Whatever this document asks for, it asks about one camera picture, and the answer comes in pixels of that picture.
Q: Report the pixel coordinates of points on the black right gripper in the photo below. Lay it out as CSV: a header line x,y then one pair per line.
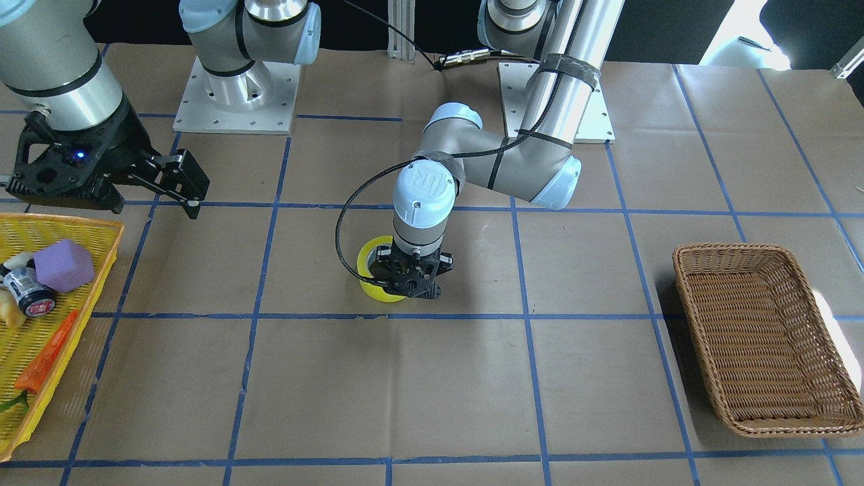
x,y
128,138

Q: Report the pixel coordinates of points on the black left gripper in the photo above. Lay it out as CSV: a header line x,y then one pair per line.
x,y
445,261

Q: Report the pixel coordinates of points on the yellow tape roll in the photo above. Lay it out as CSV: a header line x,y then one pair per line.
x,y
367,267

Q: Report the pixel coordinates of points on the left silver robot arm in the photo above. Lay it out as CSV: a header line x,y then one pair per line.
x,y
568,42

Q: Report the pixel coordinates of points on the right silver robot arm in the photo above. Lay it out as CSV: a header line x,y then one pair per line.
x,y
50,59

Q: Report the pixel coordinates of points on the purple foam cube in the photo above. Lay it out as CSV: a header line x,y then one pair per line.
x,y
64,266

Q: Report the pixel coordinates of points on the yellow plastic basket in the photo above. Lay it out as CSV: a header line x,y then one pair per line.
x,y
20,346

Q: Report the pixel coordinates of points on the black white plush toy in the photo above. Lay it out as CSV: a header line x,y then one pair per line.
x,y
18,261

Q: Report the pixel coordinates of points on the small dark labelled jar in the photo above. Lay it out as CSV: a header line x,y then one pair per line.
x,y
34,299

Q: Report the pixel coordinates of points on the toy croissant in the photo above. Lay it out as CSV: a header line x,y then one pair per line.
x,y
11,315

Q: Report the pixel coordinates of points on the orange toy carrot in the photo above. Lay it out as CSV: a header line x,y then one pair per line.
x,y
36,373

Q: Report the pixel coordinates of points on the brown wicker basket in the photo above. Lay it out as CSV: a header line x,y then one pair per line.
x,y
766,356

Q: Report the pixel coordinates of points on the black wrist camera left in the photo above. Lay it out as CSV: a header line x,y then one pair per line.
x,y
415,282

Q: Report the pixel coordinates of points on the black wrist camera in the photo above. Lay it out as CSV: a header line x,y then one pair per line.
x,y
415,282
65,168

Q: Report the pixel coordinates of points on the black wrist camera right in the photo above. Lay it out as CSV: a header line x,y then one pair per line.
x,y
65,168

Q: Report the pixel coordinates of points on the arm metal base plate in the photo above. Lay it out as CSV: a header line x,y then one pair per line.
x,y
575,112
258,101

